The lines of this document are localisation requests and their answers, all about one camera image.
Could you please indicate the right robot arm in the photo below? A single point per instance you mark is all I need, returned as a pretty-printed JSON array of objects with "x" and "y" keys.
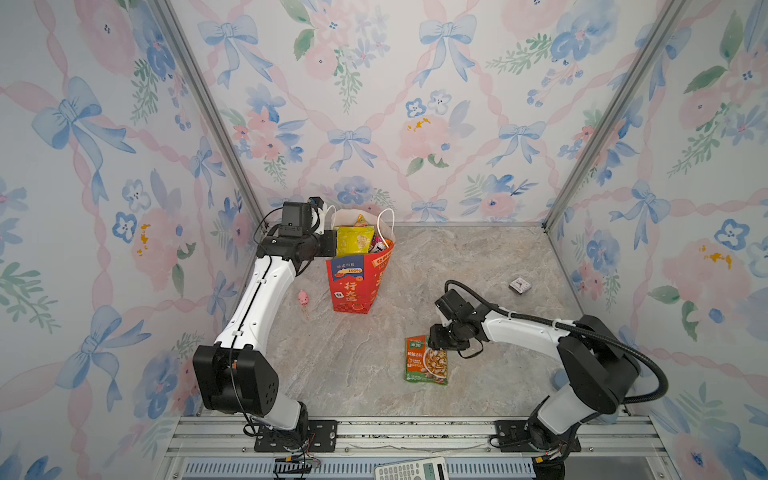
[{"x": 598, "y": 372}]

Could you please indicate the green noodle snack packet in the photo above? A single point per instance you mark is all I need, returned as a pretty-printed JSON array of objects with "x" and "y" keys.
[{"x": 423, "y": 364}]

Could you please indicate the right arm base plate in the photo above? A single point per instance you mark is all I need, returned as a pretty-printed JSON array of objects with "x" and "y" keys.
[{"x": 526, "y": 437}]

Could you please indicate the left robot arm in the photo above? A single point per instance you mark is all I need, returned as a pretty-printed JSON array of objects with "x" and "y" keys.
[{"x": 233, "y": 374}]

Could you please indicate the yellow snack packet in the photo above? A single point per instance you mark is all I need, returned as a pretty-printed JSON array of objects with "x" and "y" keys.
[{"x": 352, "y": 241}]

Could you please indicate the blue grey cloth roll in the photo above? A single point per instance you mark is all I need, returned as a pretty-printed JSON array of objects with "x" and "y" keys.
[{"x": 559, "y": 379}]

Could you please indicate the orange Fox's candy bag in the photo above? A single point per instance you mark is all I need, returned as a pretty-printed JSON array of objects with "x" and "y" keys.
[{"x": 378, "y": 243}]

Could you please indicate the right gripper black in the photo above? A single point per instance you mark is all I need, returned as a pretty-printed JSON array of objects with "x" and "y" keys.
[{"x": 435, "y": 337}]

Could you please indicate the white calculator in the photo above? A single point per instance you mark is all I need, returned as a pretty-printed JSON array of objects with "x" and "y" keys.
[{"x": 433, "y": 468}]

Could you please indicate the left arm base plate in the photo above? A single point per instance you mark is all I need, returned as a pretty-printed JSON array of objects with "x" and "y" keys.
[{"x": 314, "y": 436}]

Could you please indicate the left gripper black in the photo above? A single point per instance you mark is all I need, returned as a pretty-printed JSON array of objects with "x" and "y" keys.
[{"x": 329, "y": 237}]

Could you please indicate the red paper gift bag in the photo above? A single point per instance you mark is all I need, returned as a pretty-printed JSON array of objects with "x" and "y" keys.
[{"x": 354, "y": 281}]

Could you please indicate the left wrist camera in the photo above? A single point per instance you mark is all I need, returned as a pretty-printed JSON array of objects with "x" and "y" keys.
[{"x": 319, "y": 209}]

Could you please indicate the small square packet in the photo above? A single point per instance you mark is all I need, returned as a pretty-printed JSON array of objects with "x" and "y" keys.
[{"x": 520, "y": 285}]

